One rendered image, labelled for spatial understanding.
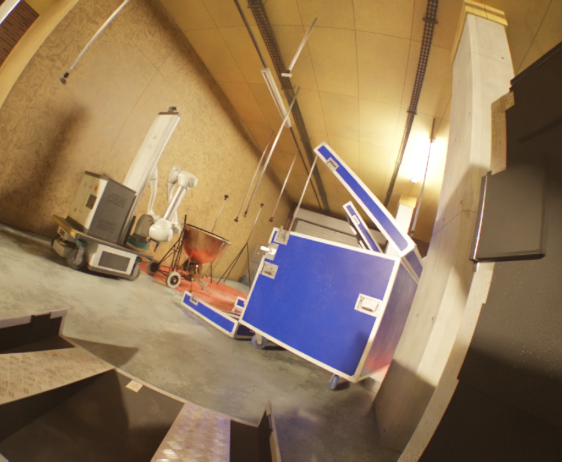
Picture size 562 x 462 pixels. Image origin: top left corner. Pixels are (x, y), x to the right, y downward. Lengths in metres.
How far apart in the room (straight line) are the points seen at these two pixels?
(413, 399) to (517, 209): 1.19
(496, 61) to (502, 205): 1.99
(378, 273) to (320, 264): 0.41
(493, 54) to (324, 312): 2.19
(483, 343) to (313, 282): 1.66
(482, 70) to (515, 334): 1.95
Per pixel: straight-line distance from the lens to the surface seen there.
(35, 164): 3.28
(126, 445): 0.89
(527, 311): 0.27
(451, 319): 1.38
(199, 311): 2.60
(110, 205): 2.57
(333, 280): 1.83
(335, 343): 1.79
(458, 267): 1.39
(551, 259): 0.28
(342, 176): 2.08
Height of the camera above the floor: 0.64
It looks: 8 degrees up
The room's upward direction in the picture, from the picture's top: 21 degrees clockwise
